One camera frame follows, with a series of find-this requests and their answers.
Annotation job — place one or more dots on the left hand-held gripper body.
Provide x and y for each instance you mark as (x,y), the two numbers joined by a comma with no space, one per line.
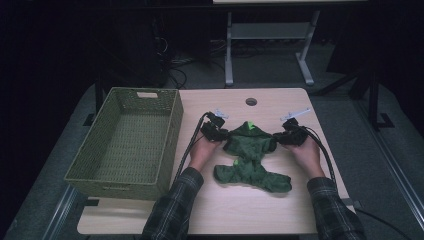
(210,130)

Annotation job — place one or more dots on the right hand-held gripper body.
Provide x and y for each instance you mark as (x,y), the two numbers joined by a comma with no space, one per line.
(295,135)

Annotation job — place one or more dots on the dark green pet garment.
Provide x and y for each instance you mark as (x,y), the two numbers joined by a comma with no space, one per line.
(250,156)

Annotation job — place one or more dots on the green woven basket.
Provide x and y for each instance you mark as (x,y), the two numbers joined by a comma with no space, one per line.
(130,146)

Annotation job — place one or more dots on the person's left hand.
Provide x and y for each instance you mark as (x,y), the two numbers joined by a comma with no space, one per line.
(201,153)

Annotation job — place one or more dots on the person's right hand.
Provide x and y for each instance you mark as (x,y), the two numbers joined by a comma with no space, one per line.
(308,156)

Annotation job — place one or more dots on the grey round table grommet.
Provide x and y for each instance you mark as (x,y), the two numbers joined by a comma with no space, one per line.
(251,101)

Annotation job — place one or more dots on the black tripod stand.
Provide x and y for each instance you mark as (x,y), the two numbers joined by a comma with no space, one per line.
(373,96)

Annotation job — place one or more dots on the dark cabinet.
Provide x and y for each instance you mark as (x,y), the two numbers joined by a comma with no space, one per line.
(133,50)

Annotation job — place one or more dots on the black stand leg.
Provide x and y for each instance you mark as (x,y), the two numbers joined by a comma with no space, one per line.
(98,96)

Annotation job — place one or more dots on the metal floor rail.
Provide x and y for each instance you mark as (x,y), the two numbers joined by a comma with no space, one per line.
(390,156)
(60,213)

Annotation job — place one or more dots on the grey metal stand frame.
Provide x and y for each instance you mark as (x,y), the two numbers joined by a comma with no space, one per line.
(270,31)

